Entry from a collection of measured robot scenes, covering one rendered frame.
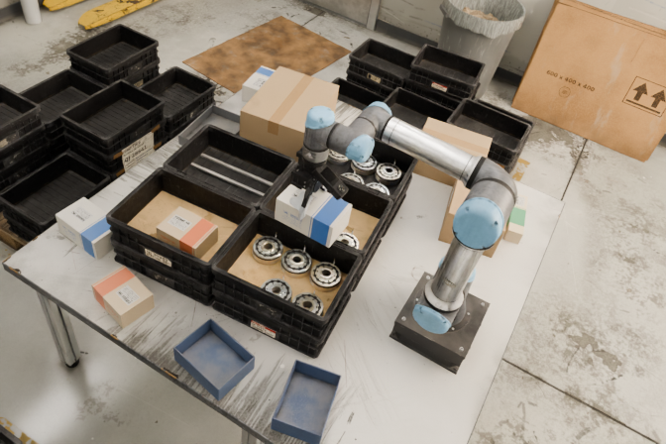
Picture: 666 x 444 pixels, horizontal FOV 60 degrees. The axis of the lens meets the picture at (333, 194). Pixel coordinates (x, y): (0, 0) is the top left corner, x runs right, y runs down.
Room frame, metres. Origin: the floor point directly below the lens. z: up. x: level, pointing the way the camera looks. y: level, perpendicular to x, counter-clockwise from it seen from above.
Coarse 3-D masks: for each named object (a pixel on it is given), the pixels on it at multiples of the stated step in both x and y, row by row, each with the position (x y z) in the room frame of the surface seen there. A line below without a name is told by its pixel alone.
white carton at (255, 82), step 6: (264, 66) 2.47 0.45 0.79; (258, 72) 2.41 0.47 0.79; (264, 72) 2.42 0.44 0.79; (270, 72) 2.43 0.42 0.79; (252, 78) 2.35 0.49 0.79; (258, 78) 2.36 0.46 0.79; (264, 78) 2.37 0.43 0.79; (246, 84) 2.29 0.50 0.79; (252, 84) 2.30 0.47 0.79; (258, 84) 2.31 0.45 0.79; (246, 90) 2.28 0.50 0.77; (252, 90) 2.27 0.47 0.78; (246, 96) 2.28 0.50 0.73; (252, 96) 2.27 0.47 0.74
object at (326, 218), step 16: (288, 192) 1.27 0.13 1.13; (320, 192) 1.30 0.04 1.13; (288, 208) 1.22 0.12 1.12; (320, 208) 1.23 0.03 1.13; (336, 208) 1.25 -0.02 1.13; (288, 224) 1.22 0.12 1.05; (304, 224) 1.20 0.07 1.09; (320, 224) 1.18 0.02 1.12; (336, 224) 1.18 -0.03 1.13; (320, 240) 1.18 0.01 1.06
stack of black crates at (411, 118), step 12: (396, 96) 2.99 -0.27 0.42; (408, 96) 2.97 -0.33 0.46; (420, 96) 2.95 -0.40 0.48; (396, 108) 2.93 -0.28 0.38; (408, 108) 2.96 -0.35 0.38; (420, 108) 2.93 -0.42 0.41; (432, 108) 2.91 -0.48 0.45; (444, 108) 2.88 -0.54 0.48; (408, 120) 2.84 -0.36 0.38; (420, 120) 2.86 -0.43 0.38; (444, 120) 2.87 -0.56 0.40
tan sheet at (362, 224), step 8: (352, 208) 1.57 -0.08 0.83; (352, 216) 1.52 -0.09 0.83; (360, 216) 1.53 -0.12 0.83; (368, 216) 1.54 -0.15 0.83; (352, 224) 1.48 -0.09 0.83; (360, 224) 1.49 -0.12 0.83; (368, 224) 1.50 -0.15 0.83; (376, 224) 1.51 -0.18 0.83; (360, 232) 1.45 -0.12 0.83; (368, 232) 1.46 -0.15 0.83; (360, 240) 1.41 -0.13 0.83; (360, 248) 1.38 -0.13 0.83
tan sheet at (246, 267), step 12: (252, 240) 1.32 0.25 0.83; (240, 264) 1.21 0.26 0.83; (252, 264) 1.22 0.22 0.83; (276, 264) 1.24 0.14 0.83; (312, 264) 1.27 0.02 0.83; (240, 276) 1.16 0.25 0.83; (252, 276) 1.17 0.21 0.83; (264, 276) 1.18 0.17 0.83; (276, 276) 1.19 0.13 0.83; (300, 288) 1.15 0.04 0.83; (312, 288) 1.16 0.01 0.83; (336, 288) 1.18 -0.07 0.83; (324, 300) 1.13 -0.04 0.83; (324, 312) 1.08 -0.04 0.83
